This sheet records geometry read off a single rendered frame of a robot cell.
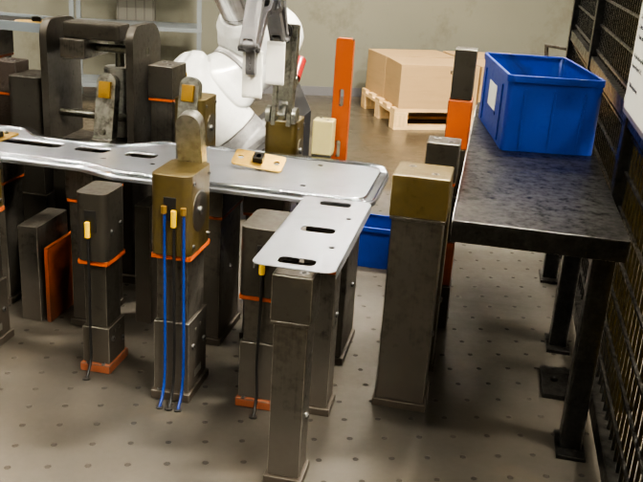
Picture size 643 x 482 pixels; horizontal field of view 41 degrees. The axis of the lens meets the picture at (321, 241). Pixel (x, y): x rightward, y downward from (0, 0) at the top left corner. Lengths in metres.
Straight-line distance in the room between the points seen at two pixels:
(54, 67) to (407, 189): 0.78
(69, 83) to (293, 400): 0.90
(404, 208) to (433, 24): 6.78
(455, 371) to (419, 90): 5.26
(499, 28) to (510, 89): 6.62
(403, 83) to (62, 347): 5.30
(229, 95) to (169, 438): 1.08
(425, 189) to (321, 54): 6.62
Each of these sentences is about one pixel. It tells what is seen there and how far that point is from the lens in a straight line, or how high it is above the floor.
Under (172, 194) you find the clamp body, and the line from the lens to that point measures 1.18.
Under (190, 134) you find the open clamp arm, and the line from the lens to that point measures 1.23.
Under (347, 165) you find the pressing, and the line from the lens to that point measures 1.44.
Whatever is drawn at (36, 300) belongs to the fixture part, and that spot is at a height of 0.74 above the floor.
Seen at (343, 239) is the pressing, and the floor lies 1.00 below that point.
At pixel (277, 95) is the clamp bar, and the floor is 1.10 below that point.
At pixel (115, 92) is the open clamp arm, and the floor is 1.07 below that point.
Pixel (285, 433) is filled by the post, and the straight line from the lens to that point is 1.09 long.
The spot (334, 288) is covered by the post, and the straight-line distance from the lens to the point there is 1.19.
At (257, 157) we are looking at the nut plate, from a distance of 1.38.
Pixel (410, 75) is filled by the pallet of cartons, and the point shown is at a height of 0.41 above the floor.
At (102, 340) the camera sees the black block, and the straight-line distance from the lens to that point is 1.37.
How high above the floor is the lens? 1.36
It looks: 20 degrees down
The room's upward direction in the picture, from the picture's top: 4 degrees clockwise
